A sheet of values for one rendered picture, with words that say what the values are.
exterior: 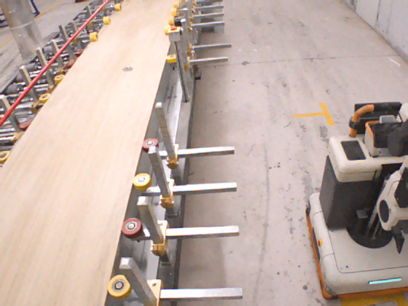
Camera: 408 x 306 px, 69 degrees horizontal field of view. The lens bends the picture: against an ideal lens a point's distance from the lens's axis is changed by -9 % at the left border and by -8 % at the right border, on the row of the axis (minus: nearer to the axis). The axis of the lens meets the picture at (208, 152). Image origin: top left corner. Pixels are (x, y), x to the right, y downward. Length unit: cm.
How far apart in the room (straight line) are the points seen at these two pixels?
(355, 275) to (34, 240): 157
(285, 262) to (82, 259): 132
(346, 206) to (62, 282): 140
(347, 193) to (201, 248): 105
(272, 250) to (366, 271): 64
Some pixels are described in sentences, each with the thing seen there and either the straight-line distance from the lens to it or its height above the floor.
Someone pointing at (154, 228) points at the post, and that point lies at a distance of 118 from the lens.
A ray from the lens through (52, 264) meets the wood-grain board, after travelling 134.
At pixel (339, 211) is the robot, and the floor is 47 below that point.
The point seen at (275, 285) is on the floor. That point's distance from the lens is 209.
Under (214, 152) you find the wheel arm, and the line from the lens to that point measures 162.
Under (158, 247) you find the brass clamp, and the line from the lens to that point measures 126.
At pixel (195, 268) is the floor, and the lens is 217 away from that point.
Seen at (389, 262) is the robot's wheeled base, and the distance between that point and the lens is 197.
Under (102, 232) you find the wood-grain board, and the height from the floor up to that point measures 90.
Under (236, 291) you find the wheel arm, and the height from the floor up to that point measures 84.
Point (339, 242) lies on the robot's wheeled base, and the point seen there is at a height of 28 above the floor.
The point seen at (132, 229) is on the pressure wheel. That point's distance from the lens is 128.
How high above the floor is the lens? 189
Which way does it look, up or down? 41 degrees down
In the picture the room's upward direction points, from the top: 9 degrees counter-clockwise
